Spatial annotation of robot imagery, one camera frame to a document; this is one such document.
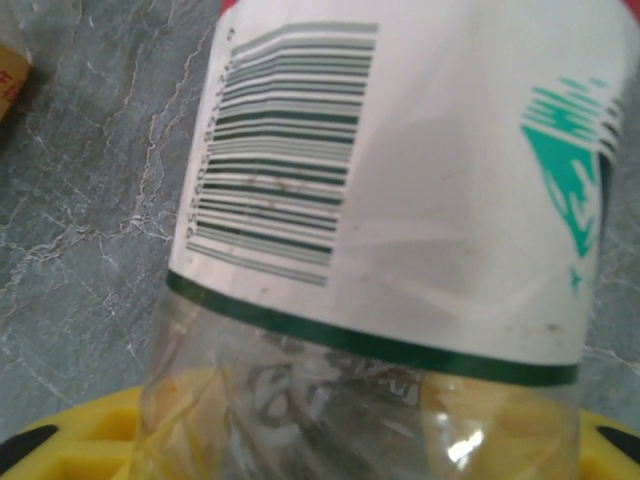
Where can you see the orange label plastic bottle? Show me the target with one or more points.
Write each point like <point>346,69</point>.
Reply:
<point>12,80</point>

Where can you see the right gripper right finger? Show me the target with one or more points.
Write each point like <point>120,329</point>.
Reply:
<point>610,450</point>

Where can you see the red label plastic bottle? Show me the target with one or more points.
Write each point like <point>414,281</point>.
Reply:
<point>425,175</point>

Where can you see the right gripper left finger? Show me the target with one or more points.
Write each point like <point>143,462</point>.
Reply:
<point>70,440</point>

